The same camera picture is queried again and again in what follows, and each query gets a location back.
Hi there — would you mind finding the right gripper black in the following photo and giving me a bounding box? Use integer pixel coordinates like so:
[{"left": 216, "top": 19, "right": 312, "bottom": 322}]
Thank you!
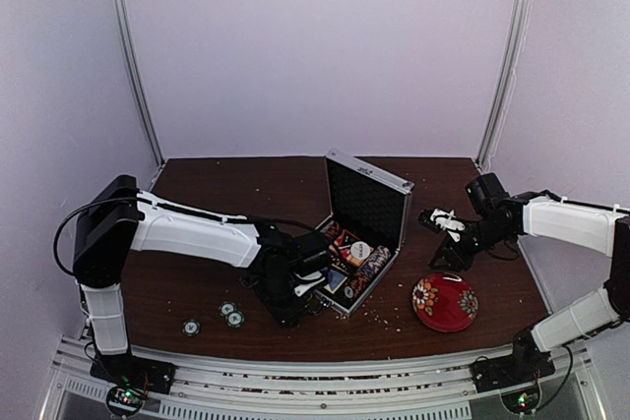
[{"left": 428, "top": 216, "right": 511, "bottom": 272}]

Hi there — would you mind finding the blue playing card box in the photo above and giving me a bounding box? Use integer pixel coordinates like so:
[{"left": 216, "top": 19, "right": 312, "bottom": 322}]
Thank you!
[{"left": 324, "top": 269, "right": 348, "bottom": 294}]

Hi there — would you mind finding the aluminium poker case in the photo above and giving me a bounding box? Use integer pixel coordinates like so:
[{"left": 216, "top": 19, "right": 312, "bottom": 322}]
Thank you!
[{"left": 316, "top": 150, "right": 414, "bottom": 317}]

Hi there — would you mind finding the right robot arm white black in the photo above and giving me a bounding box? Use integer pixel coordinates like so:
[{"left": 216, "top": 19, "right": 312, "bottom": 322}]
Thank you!
[{"left": 418, "top": 173, "right": 629, "bottom": 383}]

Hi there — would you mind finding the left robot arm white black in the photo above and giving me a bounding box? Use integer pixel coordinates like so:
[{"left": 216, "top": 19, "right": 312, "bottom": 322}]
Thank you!
[{"left": 62, "top": 174, "right": 331, "bottom": 385}]

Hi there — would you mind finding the red floral plate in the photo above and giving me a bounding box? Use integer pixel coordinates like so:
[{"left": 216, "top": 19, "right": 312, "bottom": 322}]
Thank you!
[{"left": 411, "top": 272, "right": 479, "bottom": 333}]

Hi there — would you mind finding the green poker chip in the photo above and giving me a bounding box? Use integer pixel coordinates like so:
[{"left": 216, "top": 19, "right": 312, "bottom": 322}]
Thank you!
[
  {"left": 219, "top": 301, "right": 236, "bottom": 318},
  {"left": 182, "top": 319, "right": 201, "bottom": 336},
  {"left": 225, "top": 311, "right": 245, "bottom": 329}
]

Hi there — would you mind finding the blue orange chip stack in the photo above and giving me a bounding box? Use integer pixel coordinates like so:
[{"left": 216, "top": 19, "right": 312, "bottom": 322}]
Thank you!
[{"left": 344, "top": 246, "right": 391, "bottom": 300}]

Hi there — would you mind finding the red black chip stack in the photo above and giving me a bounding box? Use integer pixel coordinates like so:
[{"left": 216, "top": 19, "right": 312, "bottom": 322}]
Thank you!
[{"left": 321, "top": 221, "right": 343, "bottom": 241}]

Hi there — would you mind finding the red playing card box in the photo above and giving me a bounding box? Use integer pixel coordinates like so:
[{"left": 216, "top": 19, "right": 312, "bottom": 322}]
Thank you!
[{"left": 334, "top": 229, "right": 362, "bottom": 267}]

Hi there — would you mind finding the white dealer button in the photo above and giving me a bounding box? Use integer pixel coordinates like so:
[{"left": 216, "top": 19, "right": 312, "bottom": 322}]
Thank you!
[{"left": 350, "top": 241, "right": 372, "bottom": 261}]

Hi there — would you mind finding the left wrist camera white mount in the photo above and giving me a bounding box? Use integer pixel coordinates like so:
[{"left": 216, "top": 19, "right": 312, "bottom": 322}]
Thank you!
[{"left": 293, "top": 270, "right": 327, "bottom": 297}]

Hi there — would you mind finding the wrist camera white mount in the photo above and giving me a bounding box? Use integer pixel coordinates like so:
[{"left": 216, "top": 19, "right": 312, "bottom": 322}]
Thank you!
[
  {"left": 293, "top": 270, "right": 327, "bottom": 297},
  {"left": 418, "top": 208, "right": 466, "bottom": 242}
]

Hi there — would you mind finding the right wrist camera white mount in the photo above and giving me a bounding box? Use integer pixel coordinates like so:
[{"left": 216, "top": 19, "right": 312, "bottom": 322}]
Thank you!
[{"left": 418, "top": 208, "right": 466, "bottom": 242}]

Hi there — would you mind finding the front aluminium rail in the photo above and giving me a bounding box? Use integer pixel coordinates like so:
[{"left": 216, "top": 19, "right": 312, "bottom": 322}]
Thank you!
[{"left": 41, "top": 348, "right": 604, "bottom": 420}]

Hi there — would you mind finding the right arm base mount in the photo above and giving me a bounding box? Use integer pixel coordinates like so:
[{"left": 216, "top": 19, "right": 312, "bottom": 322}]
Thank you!
[{"left": 470, "top": 355, "right": 555, "bottom": 416}]

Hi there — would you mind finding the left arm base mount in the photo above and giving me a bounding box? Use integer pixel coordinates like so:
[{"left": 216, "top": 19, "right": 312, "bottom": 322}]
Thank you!
[{"left": 90, "top": 356, "right": 176, "bottom": 417}]

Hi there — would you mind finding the right aluminium frame post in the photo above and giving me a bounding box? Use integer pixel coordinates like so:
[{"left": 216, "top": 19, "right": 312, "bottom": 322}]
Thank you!
[{"left": 474, "top": 0, "right": 532, "bottom": 172}]

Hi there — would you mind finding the aluminium frame post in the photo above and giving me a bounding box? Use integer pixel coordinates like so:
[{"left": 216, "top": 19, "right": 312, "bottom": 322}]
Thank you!
[
  {"left": 474, "top": 0, "right": 532, "bottom": 172},
  {"left": 112, "top": 0, "right": 165, "bottom": 167}
]

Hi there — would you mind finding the left aluminium frame post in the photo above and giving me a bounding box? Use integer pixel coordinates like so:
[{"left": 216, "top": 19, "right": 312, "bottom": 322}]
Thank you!
[{"left": 112, "top": 0, "right": 165, "bottom": 167}]

